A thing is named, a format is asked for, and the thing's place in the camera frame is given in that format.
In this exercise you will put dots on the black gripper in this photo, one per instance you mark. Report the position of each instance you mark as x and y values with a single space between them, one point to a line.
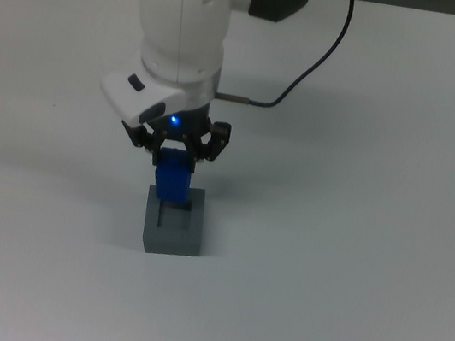
187 123

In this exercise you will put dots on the blue block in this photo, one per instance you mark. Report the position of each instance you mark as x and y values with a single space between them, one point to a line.
172 177

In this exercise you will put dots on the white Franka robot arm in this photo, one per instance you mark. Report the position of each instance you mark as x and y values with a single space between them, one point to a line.
182 16

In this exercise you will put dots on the grey hollow cuboid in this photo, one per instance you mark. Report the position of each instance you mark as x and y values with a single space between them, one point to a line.
171 235

